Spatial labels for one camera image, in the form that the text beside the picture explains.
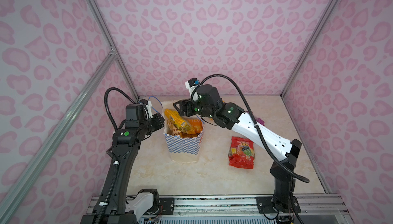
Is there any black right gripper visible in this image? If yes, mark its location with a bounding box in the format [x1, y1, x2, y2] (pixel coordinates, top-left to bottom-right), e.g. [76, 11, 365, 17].
[172, 97, 216, 118]

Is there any yellow fruit candy bag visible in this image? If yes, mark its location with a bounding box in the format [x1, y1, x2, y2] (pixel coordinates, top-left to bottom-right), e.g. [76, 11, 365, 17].
[164, 109, 196, 135]

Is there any checkered paper bag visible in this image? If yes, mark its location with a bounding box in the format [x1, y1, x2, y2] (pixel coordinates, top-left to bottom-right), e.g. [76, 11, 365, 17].
[148, 96, 204, 163]

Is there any tan paper snack bag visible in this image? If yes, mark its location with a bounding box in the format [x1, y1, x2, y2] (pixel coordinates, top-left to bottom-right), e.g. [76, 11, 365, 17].
[167, 121, 186, 137]

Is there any orange corn snack bag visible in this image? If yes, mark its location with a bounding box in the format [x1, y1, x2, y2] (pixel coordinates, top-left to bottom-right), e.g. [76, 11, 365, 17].
[188, 119, 203, 134]

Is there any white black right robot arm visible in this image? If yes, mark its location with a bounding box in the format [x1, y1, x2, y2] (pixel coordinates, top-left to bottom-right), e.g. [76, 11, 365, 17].
[174, 79, 302, 212]

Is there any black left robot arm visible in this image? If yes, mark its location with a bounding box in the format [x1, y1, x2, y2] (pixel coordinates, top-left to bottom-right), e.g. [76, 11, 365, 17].
[81, 113, 164, 224]

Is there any red fruit candy bag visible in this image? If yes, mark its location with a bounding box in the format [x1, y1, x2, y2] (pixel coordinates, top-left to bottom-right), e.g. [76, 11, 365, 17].
[228, 137, 255, 169]

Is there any purple grape candy bag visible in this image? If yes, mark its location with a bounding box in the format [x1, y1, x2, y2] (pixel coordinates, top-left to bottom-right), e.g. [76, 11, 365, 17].
[256, 118, 265, 126]

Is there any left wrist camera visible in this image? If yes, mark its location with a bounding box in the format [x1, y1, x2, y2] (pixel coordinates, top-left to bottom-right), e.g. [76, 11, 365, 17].
[125, 99, 152, 122]

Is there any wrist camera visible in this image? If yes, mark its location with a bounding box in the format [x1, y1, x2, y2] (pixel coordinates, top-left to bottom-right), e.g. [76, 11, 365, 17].
[185, 78, 200, 95]
[125, 99, 152, 122]

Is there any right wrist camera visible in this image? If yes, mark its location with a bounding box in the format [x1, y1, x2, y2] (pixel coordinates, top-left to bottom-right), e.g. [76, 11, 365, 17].
[185, 78, 200, 95]

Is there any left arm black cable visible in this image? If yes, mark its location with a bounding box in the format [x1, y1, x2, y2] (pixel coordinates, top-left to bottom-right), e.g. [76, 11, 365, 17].
[95, 87, 136, 224]

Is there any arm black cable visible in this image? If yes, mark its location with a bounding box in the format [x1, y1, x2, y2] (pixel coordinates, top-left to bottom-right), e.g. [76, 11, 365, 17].
[191, 74, 310, 224]
[95, 87, 136, 224]

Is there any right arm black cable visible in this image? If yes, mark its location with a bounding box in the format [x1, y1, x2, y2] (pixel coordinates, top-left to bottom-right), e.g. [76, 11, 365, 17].
[191, 74, 310, 224]

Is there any aluminium frame post left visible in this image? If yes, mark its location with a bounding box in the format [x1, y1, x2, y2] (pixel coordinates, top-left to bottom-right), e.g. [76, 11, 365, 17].
[86, 0, 140, 100]

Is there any aluminium frame post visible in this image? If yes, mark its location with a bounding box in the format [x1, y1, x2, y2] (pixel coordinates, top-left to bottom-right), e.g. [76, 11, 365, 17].
[280, 0, 341, 99]
[86, 0, 140, 100]

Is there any aluminium diagonal frame bar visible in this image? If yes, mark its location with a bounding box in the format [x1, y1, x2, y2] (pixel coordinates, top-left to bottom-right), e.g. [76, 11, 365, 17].
[1, 52, 117, 224]

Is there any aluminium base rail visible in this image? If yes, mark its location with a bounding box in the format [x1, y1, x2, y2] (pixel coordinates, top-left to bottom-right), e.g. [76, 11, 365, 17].
[81, 189, 353, 224]

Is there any aluminium frame post right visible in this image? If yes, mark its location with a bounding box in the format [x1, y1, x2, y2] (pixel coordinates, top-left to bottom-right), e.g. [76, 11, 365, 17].
[280, 0, 341, 99]

